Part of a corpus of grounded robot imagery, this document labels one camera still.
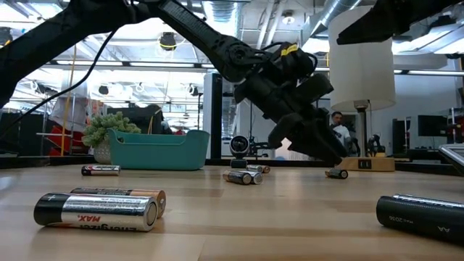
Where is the ribbed silver air duct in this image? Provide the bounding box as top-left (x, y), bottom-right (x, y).
top-left (204, 0), bottom-right (240, 28)

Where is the teal plastic bin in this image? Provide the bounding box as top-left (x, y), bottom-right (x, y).
top-left (107, 128), bottom-right (211, 172)

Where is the white shade wooden table lamp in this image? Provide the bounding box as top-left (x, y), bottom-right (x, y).
top-left (328, 5), bottom-right (397, 173)

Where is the white black building column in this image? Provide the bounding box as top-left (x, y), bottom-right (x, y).
top-left (202, 70), bottom-right (223, 160)

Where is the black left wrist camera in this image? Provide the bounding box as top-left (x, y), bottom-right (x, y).
top-left (270, 41), bottom-right (318, 79)

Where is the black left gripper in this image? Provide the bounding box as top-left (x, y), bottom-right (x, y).
top-left (233, 70), bottom-right (349, 166)

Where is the green plant in white pot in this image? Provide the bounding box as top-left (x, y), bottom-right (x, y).
top-left (81, 111), bottom-right (142, 165)

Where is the smooth silver air duct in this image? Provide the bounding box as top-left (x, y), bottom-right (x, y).
top-left (300, 0), bottom-right (360, 41)

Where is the yellow hanging strap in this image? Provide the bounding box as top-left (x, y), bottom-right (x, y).
top-left (59, 43), bottom-right (78, 157)

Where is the black monitor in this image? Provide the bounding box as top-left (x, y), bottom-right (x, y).
top-left (417, 115), bottom-right (449, 138)
top-left (107, 107), bottom-right (162, 136)

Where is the grey hanging cover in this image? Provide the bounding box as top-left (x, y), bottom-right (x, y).
top-left (49, 81), bottom-right (90, 133)

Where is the black cabinet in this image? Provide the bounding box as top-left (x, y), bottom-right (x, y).
top-left (391, 117), bottom-right (413, 155)

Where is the black overhead camera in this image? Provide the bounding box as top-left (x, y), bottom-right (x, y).
top-left (158, 31), bottom-right (178, 51)

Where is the red tool chest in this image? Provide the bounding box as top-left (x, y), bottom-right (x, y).
top-left (46, 125), bottom-right (90, 157)

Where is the person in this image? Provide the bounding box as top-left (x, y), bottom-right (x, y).
top-left (329, 110), bottom-right (353, 155)

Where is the yellow cable tag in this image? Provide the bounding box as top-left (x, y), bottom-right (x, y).
top-left (281, 43), bottom-right (299, 57)

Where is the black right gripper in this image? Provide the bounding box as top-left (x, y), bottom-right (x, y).
top-left (336, 0), bottom-right (464, 45)

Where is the black silver webcam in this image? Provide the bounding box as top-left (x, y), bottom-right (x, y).
top-left (229, 134), bottom-right (251, 170)

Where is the white ceiling light strip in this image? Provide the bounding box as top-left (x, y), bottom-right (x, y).
top-left (56, 60), bottom-right (124, 67)
top-left (128, 61), bottom-right (196, 69)
top-left (407, 69), bottom-right (464, 76)

